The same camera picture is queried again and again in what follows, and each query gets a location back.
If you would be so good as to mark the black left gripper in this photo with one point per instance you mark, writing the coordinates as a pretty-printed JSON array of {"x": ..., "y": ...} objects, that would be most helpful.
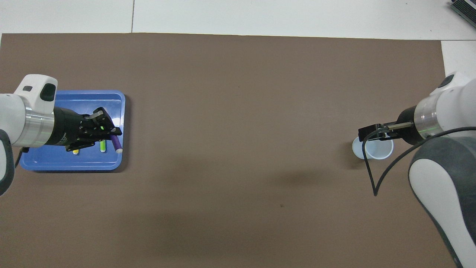
[{"x": 68, "y": 130}]

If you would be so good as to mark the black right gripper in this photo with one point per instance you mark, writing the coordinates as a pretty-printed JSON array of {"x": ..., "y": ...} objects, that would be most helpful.
[{"x": 407, "y": 130}]

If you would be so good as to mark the green highlighter pen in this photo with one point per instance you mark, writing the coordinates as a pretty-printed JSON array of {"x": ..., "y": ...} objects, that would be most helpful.
[{"x": 103, "y": 146}]

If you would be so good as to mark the purple highlighter pen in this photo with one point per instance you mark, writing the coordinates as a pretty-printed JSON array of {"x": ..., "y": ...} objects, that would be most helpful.
[{"x": 117, "y": 143}]

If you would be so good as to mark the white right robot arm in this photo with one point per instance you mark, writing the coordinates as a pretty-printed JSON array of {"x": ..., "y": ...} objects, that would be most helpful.
[{"x": 446, "y": 167}]

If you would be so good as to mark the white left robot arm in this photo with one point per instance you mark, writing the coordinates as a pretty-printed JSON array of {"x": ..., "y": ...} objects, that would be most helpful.
[{"x": 18, "y": 119}]

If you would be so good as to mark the blue plastic tray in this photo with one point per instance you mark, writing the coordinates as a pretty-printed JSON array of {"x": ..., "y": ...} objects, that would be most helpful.
[{"x": 74, "y": 162}]

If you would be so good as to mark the translucent plastic cup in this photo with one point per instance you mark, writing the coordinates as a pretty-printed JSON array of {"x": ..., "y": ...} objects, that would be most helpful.
[{"x": 377, "y": 150}]

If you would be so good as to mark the brown paper table mat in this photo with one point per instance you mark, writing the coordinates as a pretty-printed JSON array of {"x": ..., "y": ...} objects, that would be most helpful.
[{"x": 241, "y": 111}]

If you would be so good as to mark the grey ribbed device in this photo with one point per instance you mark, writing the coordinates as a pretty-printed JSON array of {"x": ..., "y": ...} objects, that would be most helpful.
[{"x": 465, "y": 9}]

